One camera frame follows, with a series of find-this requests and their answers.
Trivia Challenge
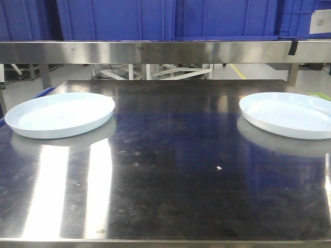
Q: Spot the light blue plate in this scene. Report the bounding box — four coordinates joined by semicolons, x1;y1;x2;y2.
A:
239;92;330;140
5;92;115;139

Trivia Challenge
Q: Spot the right blue crate on shelf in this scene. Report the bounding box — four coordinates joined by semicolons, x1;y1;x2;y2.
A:
174;1;330;41

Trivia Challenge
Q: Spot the blue crate on shelf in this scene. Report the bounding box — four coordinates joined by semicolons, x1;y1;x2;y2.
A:
1;0;63;41
56;1;176;41
174;1;330;41

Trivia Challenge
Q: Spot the steel shelf leg left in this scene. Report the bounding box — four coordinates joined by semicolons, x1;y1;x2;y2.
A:
39;64;52;89

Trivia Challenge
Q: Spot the steel shelf leg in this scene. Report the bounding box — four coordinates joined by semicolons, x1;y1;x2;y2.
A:
287;63;299;86
39;64;52;89

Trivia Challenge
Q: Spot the steel shelf leg right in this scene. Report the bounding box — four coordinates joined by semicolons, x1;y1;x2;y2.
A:
287;63;299;86

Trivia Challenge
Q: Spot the middle blue crate on shelf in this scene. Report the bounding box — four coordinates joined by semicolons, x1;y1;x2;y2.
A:
56;1;176;41

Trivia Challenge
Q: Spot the stainless steel shelf beam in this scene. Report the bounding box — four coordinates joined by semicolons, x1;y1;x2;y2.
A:
1;40;330;64

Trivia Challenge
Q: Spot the left blue crate on shelf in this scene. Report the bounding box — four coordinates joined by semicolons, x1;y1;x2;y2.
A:
1;0;63;41

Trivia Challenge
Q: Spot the black tape strip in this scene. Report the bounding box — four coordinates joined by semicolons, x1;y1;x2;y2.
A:
288;40;298;56

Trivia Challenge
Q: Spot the green object behind plate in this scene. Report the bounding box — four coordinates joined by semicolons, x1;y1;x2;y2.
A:
306;92;331;101

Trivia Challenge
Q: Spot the white paper label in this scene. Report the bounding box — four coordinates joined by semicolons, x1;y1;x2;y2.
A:
309;9;331;34

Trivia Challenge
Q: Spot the white metal frame background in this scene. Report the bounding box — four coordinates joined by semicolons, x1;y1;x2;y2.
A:
92;64;214;81

